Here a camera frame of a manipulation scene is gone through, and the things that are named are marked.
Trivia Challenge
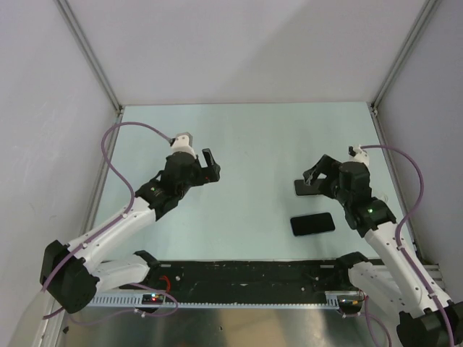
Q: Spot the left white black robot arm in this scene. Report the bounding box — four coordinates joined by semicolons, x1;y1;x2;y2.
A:
39;148;221;314

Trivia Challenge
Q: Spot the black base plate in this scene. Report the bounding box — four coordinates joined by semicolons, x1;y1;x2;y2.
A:
142;260;357;298

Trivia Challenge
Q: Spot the left aluminium frame post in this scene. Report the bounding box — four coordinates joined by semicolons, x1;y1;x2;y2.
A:
54;0;124;116

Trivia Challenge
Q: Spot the black phone case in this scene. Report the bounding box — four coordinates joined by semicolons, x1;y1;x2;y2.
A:
294;179;324;197

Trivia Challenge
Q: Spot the aluminium frame post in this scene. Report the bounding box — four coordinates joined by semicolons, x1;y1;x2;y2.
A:
370;0;441;116
54;0;124;116

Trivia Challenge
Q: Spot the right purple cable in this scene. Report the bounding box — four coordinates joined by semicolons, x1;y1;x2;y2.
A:
356;144;457;347

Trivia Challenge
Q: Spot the slotted cable duct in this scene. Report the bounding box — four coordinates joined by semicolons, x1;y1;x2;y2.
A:
88;291;365;309

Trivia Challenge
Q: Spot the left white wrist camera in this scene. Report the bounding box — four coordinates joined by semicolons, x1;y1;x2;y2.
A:
171;132;196;158

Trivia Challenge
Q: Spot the black smartphone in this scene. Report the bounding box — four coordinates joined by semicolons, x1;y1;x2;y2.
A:
290;213;336;237

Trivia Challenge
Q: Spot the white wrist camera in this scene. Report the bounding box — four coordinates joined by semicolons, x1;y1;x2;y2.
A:
171;132;196;158
348;145;370;167

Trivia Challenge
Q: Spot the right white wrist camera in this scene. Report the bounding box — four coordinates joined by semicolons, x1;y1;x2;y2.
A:
348;145;370;167

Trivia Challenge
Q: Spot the right aluminium frame post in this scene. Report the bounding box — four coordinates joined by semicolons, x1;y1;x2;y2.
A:
370;0;441;116

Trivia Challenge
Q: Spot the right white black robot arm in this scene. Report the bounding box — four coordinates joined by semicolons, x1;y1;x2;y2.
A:
303;153;462;346

